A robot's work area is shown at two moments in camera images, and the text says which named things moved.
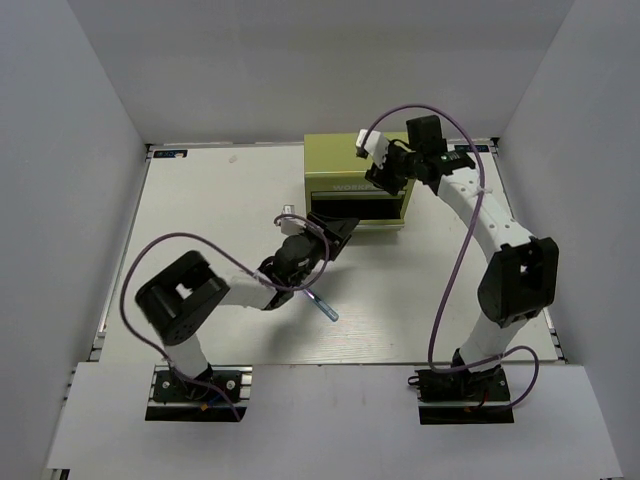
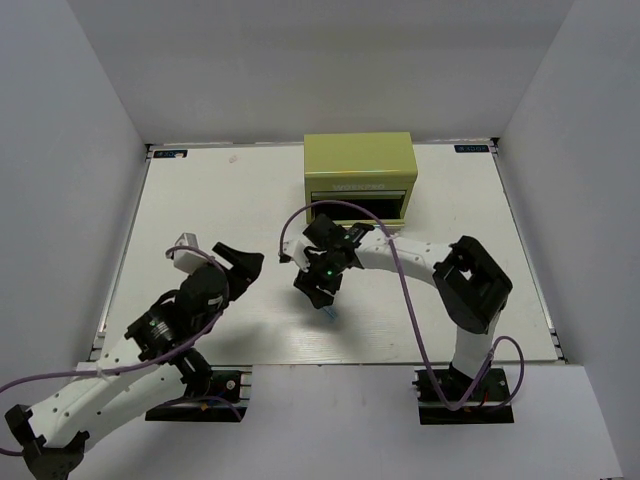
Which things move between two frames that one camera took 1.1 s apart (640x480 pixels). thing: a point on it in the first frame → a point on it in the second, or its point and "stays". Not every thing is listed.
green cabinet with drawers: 355,195 stays
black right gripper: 383,177 → 309,282
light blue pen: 322,305 stays
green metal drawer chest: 336,182 stays
